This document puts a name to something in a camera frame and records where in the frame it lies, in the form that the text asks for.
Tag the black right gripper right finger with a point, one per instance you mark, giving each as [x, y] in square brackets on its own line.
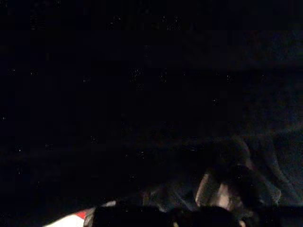
[213, 217]

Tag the white and red cloth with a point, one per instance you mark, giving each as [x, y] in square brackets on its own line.
[71, 220]

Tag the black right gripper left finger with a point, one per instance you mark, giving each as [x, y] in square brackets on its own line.
[127, 217]

